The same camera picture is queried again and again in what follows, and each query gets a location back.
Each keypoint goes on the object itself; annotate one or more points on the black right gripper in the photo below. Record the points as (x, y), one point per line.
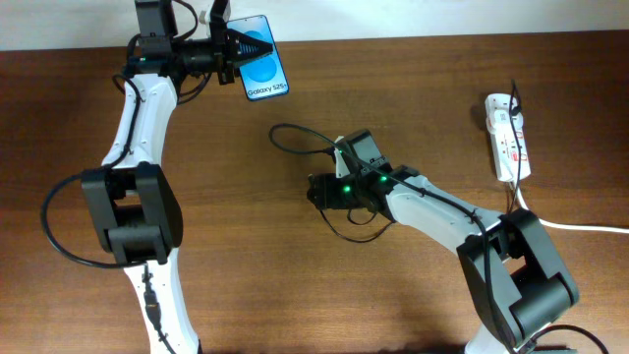
(316, 194)

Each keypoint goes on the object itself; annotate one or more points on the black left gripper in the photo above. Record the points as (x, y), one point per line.
(228, 46)

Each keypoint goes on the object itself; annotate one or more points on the blue Galaxy smartphone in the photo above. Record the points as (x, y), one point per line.
(265, 77)

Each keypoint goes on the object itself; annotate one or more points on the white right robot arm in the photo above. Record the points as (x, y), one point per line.
(518, 282)

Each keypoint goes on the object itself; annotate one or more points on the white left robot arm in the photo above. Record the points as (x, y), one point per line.
(134, 211)

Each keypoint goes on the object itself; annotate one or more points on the white charger adapter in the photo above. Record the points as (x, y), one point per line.
(502, 119)

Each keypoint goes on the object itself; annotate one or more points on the white power strip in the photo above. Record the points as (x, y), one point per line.
(509, 150)

